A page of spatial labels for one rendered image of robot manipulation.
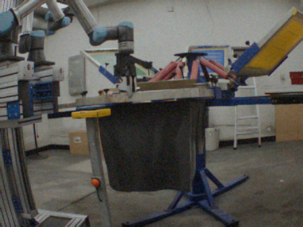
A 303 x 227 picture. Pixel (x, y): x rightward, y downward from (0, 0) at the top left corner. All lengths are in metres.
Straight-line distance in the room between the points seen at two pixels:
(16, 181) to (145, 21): 5.26
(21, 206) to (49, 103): 0.67
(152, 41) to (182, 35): 0.58
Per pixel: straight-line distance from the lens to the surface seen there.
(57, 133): 7.49
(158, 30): 6.57
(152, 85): 2.18
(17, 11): 1.55
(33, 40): 2.08
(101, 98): 1.66
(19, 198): 1.93
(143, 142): 1.71
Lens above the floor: 1.00
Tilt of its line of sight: 3 degrees down
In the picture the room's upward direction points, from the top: 4 degrees counter-clockwise
